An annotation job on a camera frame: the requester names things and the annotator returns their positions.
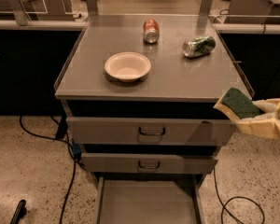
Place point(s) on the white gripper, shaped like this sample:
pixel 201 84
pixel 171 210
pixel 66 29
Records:
pixel 266 125

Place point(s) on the green and yellow sponge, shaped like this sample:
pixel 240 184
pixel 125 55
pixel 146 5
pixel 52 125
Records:
pixel 235 105

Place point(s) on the grey metal drawer cabinet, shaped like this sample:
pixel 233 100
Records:
pixel 175 87

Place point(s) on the bottom grey open drawer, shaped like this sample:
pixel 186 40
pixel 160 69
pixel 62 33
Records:
pixel 148 201

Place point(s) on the middle grey drawer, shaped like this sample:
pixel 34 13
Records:
pixel 147 163

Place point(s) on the top grey drawer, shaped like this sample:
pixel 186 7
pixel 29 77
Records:
pixel 140 131

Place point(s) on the green soda can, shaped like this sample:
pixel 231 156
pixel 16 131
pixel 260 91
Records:
pixel 198 46

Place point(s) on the orange soda can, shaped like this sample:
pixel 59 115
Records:
pixel 151 31

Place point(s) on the white paper bowl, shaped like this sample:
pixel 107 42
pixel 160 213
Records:
pixel 127 66

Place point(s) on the black bar on floor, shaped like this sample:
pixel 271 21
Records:
pixel 19 212

